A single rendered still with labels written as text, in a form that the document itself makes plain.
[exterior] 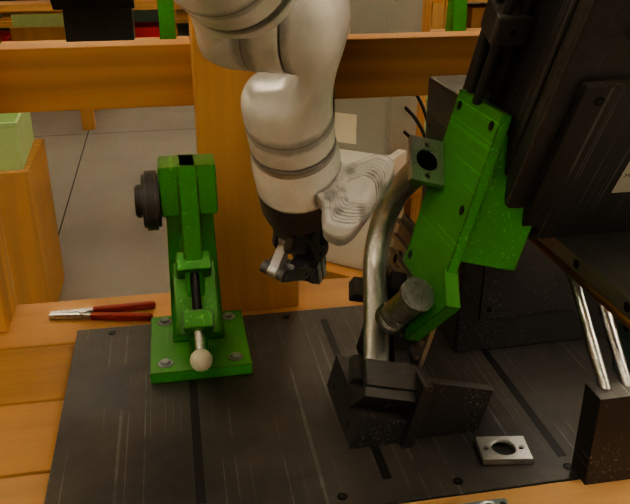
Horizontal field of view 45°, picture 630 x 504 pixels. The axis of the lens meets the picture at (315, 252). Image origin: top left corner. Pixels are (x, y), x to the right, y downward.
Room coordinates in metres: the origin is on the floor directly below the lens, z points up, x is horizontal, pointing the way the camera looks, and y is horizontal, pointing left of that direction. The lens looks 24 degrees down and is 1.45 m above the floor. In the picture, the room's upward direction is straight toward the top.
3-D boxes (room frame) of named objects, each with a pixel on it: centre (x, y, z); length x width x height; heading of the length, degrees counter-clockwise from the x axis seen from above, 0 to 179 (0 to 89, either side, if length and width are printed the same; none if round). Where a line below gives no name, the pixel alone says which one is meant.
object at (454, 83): (1.00, -0.32, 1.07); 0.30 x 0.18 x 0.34; 101
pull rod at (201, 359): (0.81, 0.14, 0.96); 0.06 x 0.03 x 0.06; 11
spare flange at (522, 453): (0.68, -0.21, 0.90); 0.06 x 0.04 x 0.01; 92
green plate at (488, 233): (0.77, -0.18, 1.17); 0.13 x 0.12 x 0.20; 101
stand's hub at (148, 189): (0.89, 0.21, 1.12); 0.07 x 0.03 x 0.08; 11
